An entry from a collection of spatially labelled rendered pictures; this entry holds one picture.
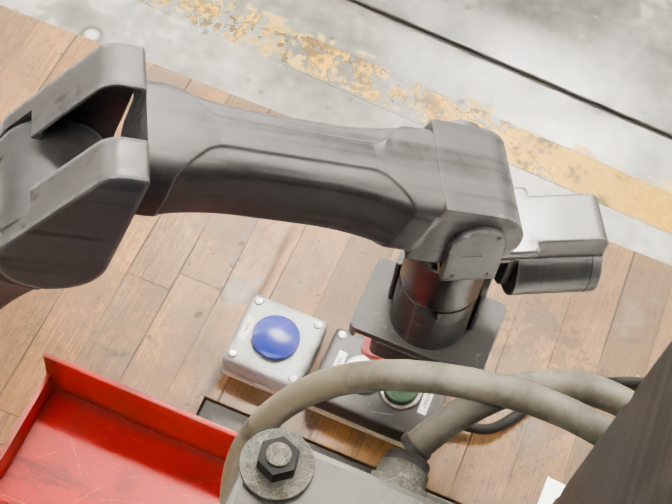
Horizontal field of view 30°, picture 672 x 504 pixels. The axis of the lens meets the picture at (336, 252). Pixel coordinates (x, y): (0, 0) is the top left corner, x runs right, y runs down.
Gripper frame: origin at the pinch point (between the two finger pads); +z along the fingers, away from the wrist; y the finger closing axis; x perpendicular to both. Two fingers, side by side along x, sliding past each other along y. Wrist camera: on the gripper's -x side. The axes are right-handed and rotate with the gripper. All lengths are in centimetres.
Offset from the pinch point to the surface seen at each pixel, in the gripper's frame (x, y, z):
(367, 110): -97, 30, 97
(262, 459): 33, 1, -55
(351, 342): -2.3, 5.6, 3.9
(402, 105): -101, 24, 97
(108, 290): 0.3, 26.9, 6.6
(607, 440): 30, -7, -59
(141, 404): 10.6, 18.4, 1.9
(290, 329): -0.9, 10.6, 3.1
